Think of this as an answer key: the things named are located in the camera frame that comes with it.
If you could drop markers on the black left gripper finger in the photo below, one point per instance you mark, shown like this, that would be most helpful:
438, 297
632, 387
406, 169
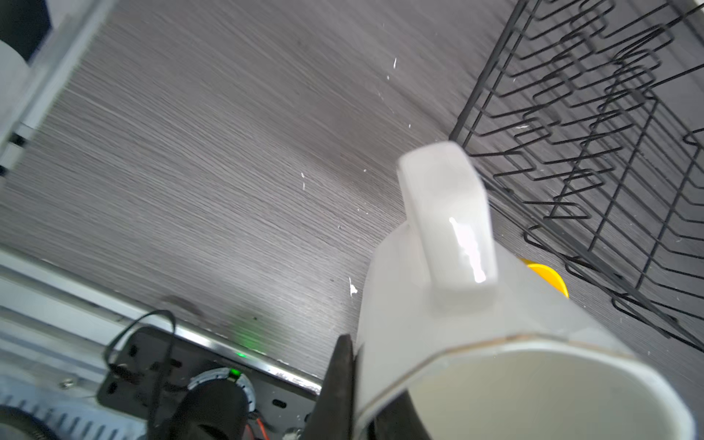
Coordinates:
331, 417

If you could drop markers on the white ceramic mug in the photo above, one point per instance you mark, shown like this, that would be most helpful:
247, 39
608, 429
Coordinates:
459, 335

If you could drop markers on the yellow mug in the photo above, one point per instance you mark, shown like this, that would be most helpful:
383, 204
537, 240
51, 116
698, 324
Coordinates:
549, 275

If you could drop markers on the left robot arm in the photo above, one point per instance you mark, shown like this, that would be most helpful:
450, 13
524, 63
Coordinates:
219, 402

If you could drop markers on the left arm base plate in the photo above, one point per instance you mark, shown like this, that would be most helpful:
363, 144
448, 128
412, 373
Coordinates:
149, 378

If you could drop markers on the black wire dish rack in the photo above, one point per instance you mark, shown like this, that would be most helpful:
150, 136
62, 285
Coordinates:
587, 125

